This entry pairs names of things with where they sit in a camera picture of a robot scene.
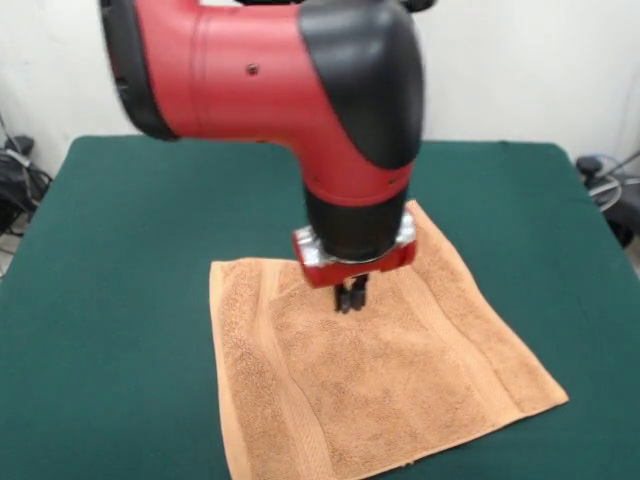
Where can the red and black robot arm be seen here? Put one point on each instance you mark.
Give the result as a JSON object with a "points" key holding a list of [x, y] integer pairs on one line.
{"points": [[260, 75]]}

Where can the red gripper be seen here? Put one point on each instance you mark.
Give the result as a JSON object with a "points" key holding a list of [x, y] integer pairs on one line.
{"points": [[350, 272]]}

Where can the dark green table cloth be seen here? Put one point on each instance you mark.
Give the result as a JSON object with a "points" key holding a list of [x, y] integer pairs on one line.
{"points": [[125, 350]]}

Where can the tan terry towel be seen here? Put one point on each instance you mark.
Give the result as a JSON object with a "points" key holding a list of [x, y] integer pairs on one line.
{"points": [[375, 375]]}

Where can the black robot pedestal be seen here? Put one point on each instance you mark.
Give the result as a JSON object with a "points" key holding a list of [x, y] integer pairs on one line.
{"points": [[420, 4]]}

